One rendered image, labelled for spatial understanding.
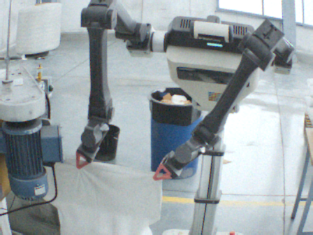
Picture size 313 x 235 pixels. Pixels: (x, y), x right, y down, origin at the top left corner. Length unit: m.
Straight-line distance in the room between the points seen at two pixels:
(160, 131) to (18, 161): 2.62
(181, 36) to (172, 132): 2.06
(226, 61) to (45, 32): 0.79
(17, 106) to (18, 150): 0.15
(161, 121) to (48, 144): 2.54
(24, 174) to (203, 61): 0.87
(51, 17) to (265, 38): 0.65
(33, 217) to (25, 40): 1.25
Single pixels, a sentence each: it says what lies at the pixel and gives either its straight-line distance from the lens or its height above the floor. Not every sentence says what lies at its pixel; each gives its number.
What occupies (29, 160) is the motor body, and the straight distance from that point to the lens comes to 1.37.
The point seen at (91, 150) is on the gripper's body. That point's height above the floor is 1.14.
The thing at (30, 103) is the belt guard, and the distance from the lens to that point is 1.29.
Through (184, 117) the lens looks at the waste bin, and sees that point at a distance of 3.80.
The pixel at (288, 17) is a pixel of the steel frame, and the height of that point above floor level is 1.03.
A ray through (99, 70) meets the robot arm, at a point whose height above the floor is 1.43.
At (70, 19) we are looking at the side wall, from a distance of 10.33.
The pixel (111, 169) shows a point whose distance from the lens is 1.69.
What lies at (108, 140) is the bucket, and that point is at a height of 0.20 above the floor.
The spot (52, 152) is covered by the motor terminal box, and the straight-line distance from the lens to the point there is 1.37.
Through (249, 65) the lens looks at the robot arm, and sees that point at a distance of 1.36.
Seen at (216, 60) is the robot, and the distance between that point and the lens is 1.86.
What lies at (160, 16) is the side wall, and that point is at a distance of 9.73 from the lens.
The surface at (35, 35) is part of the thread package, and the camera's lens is 1.38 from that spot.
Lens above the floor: 1.80
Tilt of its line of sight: 19 degrees down
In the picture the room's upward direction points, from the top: 2 degrees clockwise
